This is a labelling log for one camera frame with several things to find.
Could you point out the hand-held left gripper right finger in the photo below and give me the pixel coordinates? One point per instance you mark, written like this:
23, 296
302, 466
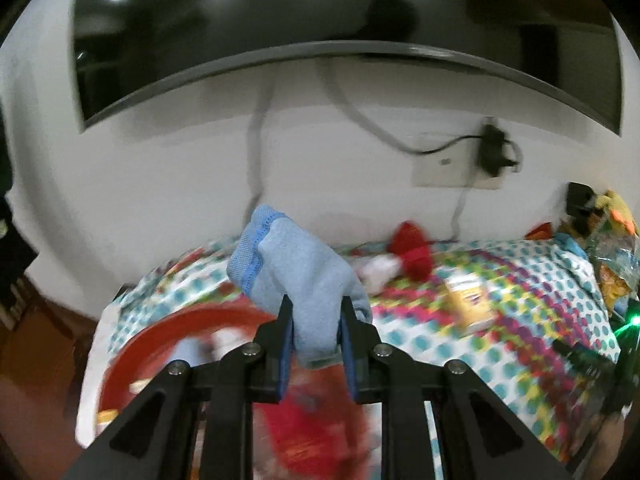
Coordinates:
348, 355

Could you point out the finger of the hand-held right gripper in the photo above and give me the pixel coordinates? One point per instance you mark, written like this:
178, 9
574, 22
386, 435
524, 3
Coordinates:
580, 357

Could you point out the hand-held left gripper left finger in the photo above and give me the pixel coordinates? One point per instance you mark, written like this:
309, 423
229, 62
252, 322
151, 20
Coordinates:
285, 355

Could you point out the light blue sock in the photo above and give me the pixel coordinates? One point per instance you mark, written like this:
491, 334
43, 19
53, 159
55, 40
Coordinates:
300, 280

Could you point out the round red tray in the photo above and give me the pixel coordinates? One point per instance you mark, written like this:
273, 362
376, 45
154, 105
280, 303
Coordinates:
160, 340

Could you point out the person's right forearm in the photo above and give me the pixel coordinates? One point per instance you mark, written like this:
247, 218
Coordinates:
612, 445

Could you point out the polka dot tablecloth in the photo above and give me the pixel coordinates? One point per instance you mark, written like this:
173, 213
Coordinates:
500, 360

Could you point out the glossy white sock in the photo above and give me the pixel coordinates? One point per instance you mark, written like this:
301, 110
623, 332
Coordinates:
377, 270

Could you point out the clear plastic bag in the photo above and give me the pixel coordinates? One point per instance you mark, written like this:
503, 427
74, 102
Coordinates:
615, 270

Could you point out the blue cloth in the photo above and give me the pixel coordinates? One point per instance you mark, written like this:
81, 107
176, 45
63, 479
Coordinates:
570, 242

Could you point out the red knit sock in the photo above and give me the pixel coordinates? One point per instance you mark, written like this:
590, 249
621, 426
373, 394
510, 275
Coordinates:
412, 252

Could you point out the yellow and white box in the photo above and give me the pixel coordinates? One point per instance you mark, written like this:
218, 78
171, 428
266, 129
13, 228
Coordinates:
470, 305

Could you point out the red packet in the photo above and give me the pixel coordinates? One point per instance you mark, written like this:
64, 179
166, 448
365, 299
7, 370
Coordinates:
540, 231

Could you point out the yellow knitted toy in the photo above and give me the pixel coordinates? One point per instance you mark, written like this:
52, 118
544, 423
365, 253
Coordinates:
617, 210

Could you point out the black power adapter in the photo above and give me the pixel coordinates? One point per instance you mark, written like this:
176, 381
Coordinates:
492, 150

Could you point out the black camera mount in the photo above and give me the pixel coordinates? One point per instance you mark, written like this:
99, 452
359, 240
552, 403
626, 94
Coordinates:
580, 200

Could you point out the beige wall socket plate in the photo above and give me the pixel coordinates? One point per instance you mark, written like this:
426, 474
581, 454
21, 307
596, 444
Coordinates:
440, 170

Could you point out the wall television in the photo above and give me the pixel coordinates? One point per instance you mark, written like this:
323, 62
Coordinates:
300, 5

